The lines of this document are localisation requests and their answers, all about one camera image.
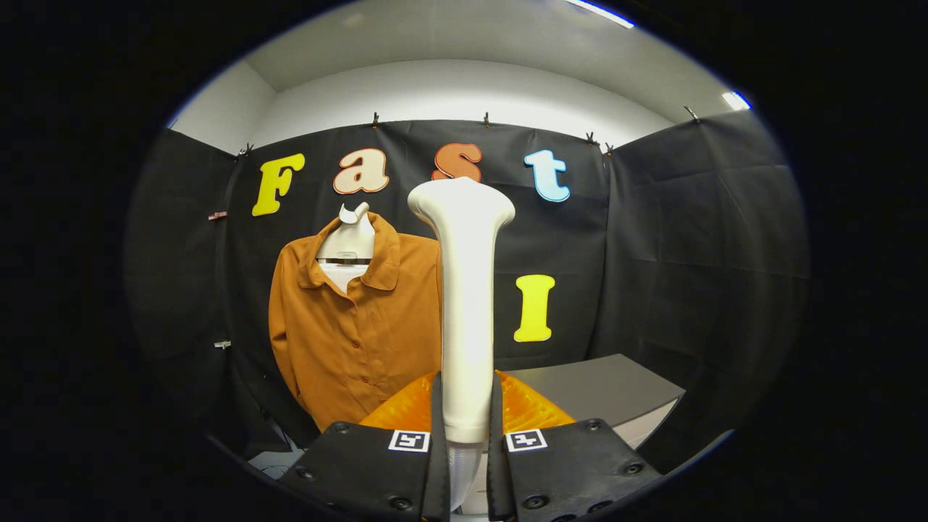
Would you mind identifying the white garment steamer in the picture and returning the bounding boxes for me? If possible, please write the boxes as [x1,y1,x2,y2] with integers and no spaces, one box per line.
[407,176,516,445]

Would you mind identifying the black backdrop cloth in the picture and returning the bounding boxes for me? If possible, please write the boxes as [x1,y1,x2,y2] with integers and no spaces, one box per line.
[123,109,810,473]

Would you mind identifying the white mannequin torso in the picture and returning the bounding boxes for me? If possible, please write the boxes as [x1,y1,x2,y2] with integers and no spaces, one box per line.
[317,202,377,294]

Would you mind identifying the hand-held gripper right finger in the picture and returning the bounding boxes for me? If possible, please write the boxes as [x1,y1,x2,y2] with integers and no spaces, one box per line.
[487,371,663,522]

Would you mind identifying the orange-brown button shirt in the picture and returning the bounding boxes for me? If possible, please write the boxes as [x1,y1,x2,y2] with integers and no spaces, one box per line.
[268,212,444,433]

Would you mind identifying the grey cabinet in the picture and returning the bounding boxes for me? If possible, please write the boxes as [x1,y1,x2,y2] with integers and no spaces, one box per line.
[460,353,687,516]

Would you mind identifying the long ceiling light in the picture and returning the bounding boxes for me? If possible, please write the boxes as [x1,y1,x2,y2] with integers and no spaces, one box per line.
[565,0,636,30]

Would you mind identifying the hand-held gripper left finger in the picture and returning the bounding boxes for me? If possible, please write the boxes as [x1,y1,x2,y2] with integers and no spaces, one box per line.
[279,371,452,522]

